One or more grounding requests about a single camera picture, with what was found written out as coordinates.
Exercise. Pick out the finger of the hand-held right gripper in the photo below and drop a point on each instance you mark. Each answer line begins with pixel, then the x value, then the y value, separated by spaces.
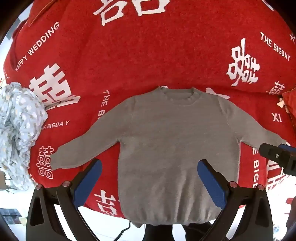
pixel 272 153

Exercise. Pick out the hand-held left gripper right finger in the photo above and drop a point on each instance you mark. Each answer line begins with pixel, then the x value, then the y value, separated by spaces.
pixel 211 183

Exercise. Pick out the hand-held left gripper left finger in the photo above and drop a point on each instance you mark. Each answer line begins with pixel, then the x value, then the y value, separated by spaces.
pixel 89 183

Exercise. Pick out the grey knit sweater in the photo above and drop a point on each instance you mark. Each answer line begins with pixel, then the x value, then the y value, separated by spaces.
pixel 166 139

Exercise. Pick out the person's right forearm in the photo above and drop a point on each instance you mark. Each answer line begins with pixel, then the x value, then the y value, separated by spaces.
pixel 291 217

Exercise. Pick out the red embroidered cushion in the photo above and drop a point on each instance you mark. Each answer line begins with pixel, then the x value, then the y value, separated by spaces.
pixel 291 99

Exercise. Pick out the person's black trousers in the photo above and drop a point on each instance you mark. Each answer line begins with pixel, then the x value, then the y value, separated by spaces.
pixel 157 234

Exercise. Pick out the light blue patterned cloth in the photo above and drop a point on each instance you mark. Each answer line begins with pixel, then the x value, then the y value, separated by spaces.
pixel 18 120

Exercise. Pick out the red printed blanket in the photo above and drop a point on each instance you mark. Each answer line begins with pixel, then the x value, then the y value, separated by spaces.
pixel 138 58

